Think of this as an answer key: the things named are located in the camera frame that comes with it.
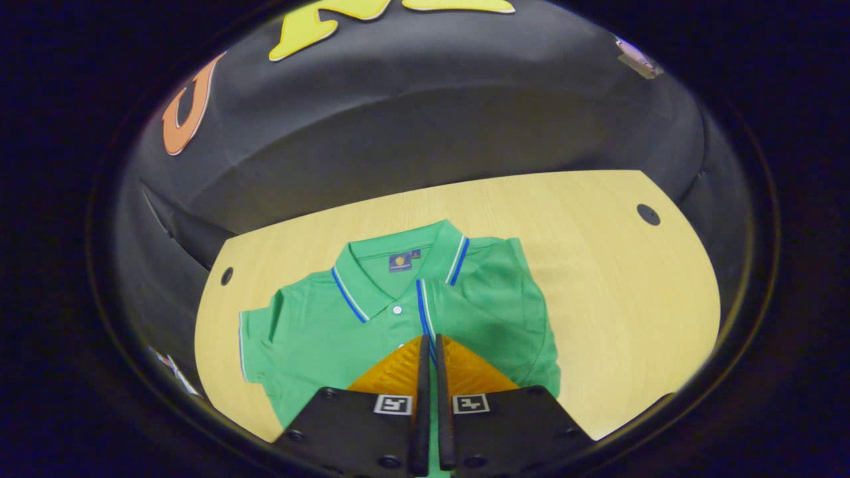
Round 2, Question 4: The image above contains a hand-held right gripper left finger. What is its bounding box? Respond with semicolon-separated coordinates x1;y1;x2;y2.
272;334;432;478

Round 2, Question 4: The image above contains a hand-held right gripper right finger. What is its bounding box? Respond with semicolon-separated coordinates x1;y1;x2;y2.
433;334;595;478

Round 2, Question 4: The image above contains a green T-shirt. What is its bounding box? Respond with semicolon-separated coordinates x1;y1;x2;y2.
238;219;562;478

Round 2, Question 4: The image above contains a black backdrop cloth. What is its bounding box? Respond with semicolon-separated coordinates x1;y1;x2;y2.
113;0;751;399

